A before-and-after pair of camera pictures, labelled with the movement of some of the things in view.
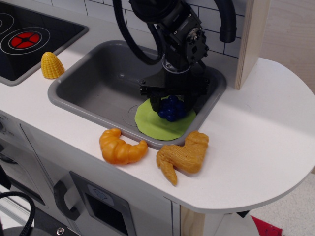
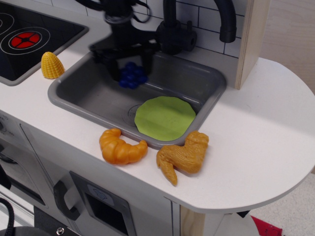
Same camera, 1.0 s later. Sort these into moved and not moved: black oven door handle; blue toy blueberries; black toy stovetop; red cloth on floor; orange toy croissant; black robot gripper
Moved: blue toy blueberries; black robot gripper
Not moved: black oven door handle; orange toy croissant; black toy stovetop; red cloth on floor
